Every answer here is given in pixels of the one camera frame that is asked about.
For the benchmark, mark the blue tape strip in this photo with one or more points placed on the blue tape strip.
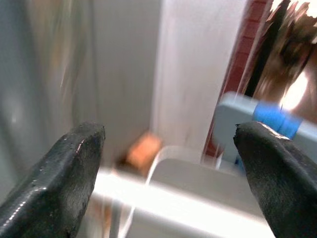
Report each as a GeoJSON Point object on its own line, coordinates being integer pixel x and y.
{"type": "Point", "coordinates": [272, 116]}

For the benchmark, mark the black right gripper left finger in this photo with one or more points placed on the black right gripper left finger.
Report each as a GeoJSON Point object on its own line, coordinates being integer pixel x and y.
{"type": "Point", "coordinates": [57, 188]}

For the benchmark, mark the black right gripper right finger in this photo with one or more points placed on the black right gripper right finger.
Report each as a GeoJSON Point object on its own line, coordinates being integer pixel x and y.
{"type": "Point", "coordinates": [284, 183]}

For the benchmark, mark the brown cardboard box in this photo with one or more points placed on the brown cardboard box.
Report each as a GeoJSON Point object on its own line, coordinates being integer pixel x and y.
{"type": "Point", "coordinates": [142, 151]}

